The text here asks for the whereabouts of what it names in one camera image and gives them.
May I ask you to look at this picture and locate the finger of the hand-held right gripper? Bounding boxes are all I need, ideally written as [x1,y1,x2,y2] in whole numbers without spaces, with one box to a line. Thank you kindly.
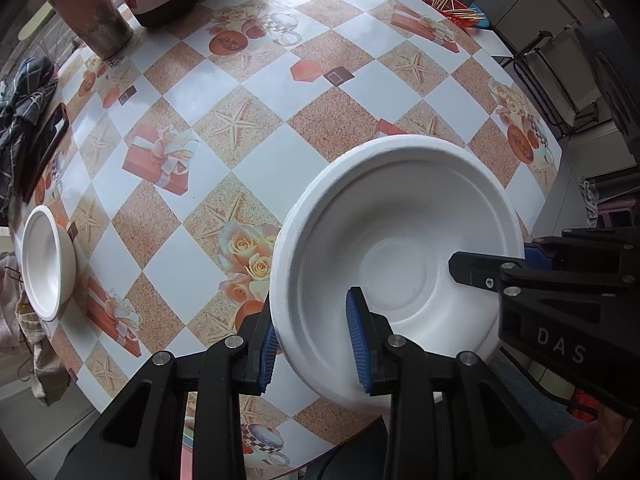
[524,227,636,273]
[448,251,631,296]

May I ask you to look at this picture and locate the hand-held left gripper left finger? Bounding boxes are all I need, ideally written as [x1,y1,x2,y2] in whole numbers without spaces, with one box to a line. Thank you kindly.
[54,305,281,480]

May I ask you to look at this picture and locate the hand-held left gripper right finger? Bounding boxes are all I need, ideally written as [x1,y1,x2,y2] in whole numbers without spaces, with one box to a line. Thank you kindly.
[345,286,573,480]

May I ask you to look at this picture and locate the large round white bowl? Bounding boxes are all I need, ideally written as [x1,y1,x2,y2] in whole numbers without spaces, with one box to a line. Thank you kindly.
[269,134,526,416]

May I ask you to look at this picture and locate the person's right hand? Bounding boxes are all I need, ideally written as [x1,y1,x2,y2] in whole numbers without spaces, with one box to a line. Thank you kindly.
[572,389,637,476]

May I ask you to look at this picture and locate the person's pink pants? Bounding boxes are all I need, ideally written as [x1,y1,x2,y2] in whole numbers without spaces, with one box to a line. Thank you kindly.
[547,422,608,480]

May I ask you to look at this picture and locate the beige cloth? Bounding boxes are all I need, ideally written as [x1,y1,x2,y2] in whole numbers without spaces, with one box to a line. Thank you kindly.
[15,290,71,408]

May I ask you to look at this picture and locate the small round white bowl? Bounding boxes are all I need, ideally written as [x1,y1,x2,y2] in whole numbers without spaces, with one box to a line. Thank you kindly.
[21,205,77,322]

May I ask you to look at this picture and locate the pink towel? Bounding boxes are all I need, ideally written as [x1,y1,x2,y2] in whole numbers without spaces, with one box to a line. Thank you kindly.
[0,252,23,348]

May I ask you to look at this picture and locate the red basket of toothpicks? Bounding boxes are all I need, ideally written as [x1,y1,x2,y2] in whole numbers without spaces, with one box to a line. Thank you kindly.
[395,0,493,28]

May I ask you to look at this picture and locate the checkered patterned tablecloth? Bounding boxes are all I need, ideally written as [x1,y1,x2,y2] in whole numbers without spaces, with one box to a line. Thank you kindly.
[7,0,563,480]

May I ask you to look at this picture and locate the black smartphone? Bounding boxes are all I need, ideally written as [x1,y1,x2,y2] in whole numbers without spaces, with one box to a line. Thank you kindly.
[20,102,71,201]

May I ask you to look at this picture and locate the dark plaid cloth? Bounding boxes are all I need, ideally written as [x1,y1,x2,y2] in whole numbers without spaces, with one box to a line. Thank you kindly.
[0,55,60,216]

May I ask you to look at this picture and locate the metal cup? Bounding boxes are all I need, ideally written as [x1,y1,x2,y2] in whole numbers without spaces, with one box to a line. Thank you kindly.
[41,0,135,61]

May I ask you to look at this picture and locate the black frame folding chair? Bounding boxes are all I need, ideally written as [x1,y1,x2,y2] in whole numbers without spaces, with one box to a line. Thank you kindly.
[500,30,616,141]

